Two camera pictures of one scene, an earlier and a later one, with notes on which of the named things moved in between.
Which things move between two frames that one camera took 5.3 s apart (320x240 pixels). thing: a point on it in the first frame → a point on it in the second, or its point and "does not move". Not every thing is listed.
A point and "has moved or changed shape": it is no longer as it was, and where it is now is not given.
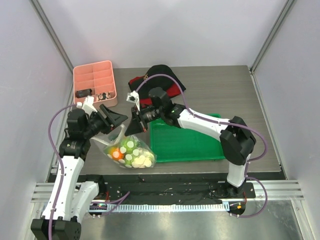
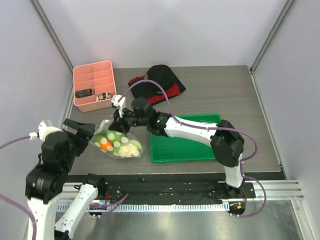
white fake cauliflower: (145, 160) → (129, 151)
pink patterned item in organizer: (102, 96) does not move
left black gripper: (112, 118) → (86, 131)
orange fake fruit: (115, 153) → (108, 147)
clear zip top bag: (127, 151) has moved or changed shape
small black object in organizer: (83, 93) does not move
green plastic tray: (170, 144) does not move
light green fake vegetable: (129, 148) → (118, 139)
